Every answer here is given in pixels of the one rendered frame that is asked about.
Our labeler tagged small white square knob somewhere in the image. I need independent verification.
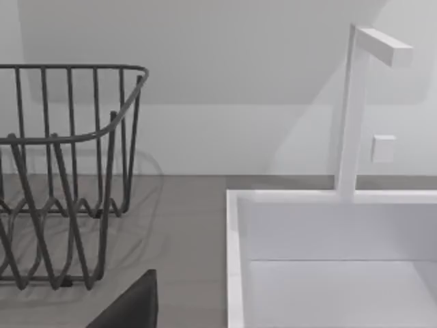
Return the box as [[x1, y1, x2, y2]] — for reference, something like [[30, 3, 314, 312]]
[[371, 134, 397, 164]]

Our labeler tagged white sink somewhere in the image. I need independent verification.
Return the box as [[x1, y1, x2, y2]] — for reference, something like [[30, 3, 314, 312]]
[[225, 189, 437, 328]]

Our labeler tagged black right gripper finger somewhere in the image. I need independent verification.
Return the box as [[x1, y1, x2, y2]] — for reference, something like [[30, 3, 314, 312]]
[[85, 269, 159, 328]]

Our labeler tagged dark grey wire basket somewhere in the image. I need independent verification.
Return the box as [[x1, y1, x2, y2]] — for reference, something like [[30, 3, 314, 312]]
[[0, 64, 150, 291]]

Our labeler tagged tall white tap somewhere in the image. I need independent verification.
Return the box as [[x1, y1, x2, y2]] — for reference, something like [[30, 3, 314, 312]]
[[335, 23, 414, 204]]

